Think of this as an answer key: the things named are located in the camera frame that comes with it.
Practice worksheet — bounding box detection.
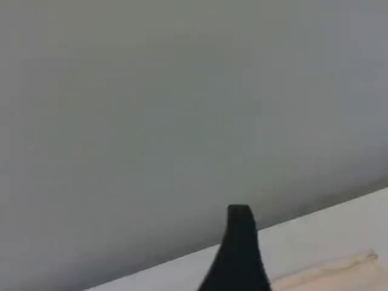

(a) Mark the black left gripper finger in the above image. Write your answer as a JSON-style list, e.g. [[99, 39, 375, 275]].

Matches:
[[196, 204, 273, 291]]

